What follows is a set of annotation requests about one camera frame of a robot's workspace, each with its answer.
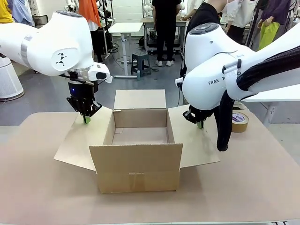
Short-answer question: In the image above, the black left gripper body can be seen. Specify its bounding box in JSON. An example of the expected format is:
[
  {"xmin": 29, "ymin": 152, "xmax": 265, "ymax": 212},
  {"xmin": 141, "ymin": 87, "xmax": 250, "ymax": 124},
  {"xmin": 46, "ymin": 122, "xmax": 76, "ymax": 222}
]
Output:
[{"xmin": 67, "ymin": 81, "xmax": 103, "ymax": 117}]

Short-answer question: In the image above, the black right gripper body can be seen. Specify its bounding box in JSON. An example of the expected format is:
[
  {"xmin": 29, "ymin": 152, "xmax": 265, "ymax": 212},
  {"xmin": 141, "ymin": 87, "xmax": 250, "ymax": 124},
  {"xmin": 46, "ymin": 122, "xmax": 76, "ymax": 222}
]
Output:
[{"xmin": 182, "ymin": 105, "xmax": 213, "ymax": 124}]

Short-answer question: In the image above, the brown cardboard box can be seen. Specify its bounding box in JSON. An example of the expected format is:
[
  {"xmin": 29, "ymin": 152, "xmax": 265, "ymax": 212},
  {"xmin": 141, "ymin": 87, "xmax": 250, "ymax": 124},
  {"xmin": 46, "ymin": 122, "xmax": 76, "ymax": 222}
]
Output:
[{"xmin": 53, "ymin": 89, "xmax": 221, "ymax": 194}]

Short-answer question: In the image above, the brown packing tape roll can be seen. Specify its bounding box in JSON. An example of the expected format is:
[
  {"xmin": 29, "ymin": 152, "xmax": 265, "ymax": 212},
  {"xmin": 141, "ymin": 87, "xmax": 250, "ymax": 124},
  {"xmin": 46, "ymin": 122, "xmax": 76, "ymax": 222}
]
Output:
[{"xmin": 231, "ymin": 101, "xmax": 250, "ymax": 134}]

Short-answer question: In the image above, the grey plastic stool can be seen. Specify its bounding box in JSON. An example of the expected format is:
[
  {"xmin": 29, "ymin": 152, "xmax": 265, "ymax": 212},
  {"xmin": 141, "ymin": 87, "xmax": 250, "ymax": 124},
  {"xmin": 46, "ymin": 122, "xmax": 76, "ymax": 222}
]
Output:
[{"xmin": 130, "ymin": 52, "xmax": 152, "ymax": 76}]

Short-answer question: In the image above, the white round air purifier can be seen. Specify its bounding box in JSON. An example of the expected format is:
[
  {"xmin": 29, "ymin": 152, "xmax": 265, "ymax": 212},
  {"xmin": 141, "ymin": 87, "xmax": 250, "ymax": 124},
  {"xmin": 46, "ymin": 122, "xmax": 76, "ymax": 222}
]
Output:
[{"xmin": 0, "ymin": 55, "xmax": 25, "ymax": 99}]

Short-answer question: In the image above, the white side table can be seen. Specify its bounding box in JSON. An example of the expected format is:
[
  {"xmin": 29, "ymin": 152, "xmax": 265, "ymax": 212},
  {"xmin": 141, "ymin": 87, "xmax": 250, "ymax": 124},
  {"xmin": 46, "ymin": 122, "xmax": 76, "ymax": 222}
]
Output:
[{"xmin": 240, "ymin": 87, "xmax": 300, "ymax": 126}]

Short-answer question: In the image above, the white height-adjustable desk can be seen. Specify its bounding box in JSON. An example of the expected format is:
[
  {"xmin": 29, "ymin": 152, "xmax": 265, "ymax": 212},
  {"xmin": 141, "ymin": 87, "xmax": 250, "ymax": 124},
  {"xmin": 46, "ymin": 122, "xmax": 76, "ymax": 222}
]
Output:
[{"xmin": 108, "ymin": 22, "xmax": 144, "ymax": 79}]

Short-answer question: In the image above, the bystander in orange top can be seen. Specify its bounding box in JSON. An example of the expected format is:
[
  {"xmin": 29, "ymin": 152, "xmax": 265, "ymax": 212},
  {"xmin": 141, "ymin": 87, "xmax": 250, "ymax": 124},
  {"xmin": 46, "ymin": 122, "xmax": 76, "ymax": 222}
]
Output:
[{"xmin": 78, "ymin": 0, "xmax": 104, "ymax": 63}]

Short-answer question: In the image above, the bystander in black clothes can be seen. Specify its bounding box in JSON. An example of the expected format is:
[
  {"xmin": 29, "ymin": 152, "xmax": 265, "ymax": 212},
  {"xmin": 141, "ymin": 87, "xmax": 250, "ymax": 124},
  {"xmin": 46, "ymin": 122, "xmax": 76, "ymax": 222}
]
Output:
[{"xmin": 151, "ymin": 0, "xmax": 182, "ymax": 68}]

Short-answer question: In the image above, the metal workbench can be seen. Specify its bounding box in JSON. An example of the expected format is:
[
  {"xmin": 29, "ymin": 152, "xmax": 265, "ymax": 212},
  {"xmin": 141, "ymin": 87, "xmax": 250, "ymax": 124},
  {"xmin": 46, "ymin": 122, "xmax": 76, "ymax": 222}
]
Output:
[{"xmin": 142, "ymin": 18, "xmax": 188, "ymax": 56}]

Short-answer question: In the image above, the bystander in blue shirt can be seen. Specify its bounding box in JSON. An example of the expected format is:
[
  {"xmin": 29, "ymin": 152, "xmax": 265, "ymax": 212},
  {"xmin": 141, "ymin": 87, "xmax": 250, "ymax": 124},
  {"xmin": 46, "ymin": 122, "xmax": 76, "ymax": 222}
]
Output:
[{"xmin": 8, "ymin": 0, "xmax": 35, "ymax": 27}]

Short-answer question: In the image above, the bystander in white jacket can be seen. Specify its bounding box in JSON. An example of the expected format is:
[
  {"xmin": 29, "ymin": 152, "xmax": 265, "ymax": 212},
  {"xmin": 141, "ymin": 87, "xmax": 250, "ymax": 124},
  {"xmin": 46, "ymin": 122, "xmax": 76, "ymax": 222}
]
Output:
[{"xmin": 219, "ymin": 0, "xmax": 259, "ymax": 45}]

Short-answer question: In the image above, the yellow-green bag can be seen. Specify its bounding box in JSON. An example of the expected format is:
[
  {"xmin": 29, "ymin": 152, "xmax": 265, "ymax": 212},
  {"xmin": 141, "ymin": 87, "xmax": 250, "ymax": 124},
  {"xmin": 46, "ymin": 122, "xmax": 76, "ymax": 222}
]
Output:
[{"xmin": 257, "ymin": 21, "xmax": 281, "ymax": 52}]

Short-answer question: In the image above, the bystander in yellow shirt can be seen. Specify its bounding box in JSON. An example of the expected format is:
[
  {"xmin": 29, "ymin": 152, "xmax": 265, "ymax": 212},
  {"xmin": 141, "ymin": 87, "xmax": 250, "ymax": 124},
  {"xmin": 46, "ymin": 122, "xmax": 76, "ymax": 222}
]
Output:
[{"xmin": 0, "ymin": 0, "xmax": 14, "ymax": 24}]

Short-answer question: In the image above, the bystander in purple top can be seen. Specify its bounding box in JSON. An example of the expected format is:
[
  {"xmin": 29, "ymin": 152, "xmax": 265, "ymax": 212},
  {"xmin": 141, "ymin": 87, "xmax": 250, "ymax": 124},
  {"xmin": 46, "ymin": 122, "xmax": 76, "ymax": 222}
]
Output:
[{"xmin": 257, "ymin": 0, "xmax": 299, "ymax": 51}]

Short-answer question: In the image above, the black braided cable sleeve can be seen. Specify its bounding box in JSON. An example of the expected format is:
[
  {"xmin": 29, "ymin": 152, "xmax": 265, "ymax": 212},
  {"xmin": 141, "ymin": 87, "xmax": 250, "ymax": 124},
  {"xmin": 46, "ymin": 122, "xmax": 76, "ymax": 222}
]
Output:
[{"xmin": 216, "ymin": 45, "xmax": 300, "ymax": 153}]

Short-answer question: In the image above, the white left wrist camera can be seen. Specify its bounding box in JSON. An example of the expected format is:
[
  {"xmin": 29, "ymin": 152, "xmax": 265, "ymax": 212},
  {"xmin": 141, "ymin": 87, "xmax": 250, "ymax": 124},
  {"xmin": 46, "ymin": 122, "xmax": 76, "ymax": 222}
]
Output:
[{"xmin": 88, "ymin": 62, "xmax": 113, "ymax": 85}]

